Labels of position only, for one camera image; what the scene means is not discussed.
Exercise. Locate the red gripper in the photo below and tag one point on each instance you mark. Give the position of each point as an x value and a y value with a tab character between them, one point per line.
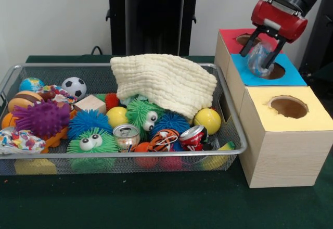
279	20

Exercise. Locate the cream knitted cloth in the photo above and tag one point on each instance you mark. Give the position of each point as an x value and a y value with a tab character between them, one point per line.
161	80

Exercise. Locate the red soda can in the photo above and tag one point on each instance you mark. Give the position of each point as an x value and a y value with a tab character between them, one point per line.
193	138

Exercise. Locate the green spiky ball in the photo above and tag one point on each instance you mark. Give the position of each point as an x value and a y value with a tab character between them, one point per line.
91	143
140	114

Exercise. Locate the wooden box with three holes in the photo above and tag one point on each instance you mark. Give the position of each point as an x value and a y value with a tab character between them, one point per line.
283	156

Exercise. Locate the clear mesh bin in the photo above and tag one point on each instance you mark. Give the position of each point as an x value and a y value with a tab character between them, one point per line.
130	164

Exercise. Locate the black stand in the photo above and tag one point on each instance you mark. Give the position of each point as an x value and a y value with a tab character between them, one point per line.
321	44

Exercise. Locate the dark green side tablecloth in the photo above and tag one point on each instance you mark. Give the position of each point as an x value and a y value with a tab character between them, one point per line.
325	71

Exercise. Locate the yellow ball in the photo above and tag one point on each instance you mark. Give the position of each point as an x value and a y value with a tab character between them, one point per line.
206	121

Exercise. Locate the wooden cube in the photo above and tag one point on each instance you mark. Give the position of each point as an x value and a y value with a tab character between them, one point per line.
89	104

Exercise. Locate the small soccer ball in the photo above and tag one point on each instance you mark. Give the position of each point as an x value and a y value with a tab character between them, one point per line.
74	88

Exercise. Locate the purple spiky ball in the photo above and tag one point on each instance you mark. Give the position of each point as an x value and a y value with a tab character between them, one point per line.
43	117

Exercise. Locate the globe ball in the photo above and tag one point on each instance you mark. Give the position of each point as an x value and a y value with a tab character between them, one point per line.
31	85

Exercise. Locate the burger toy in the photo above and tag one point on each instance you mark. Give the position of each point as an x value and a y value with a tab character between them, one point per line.
23	101

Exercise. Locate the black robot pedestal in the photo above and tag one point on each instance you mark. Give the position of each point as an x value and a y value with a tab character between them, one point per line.
156	31

